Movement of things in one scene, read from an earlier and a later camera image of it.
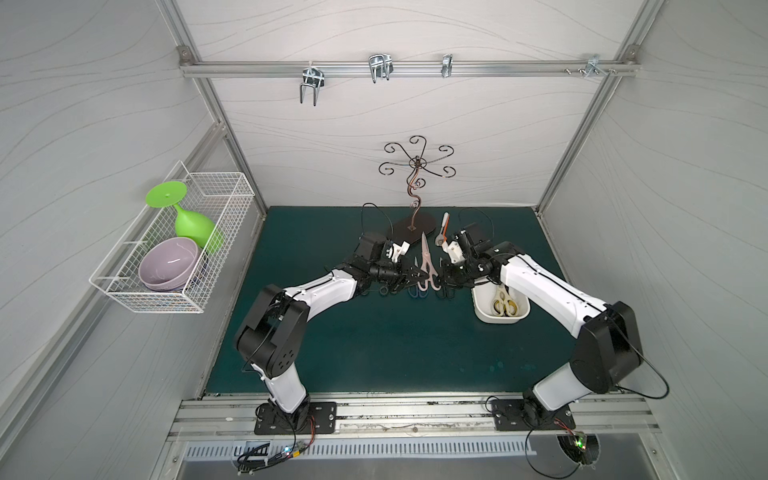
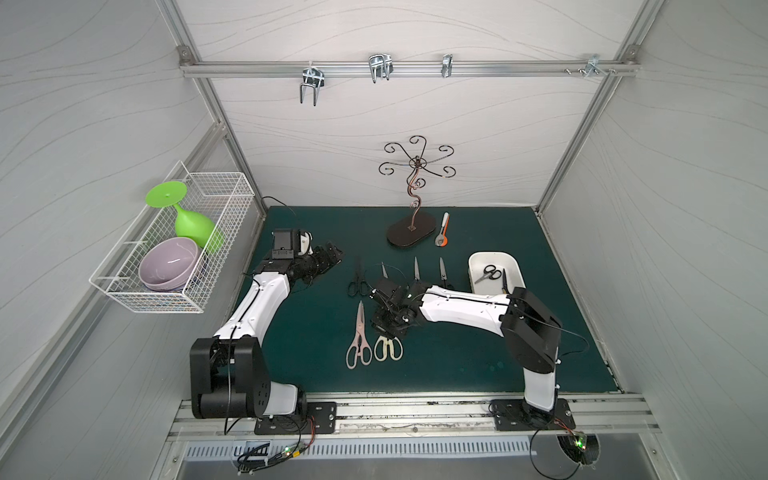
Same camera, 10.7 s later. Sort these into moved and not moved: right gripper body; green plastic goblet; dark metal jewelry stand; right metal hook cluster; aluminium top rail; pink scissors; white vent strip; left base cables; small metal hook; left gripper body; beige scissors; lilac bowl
Moved: pink scissors; right gripper body; left gripper body; beige scissors
Not moved: green plastic goblet; small metal hook; left base cables; lilac bowl; dark metal jewelry stand; white vent strip; right metal hook cluster; aluminium top rail
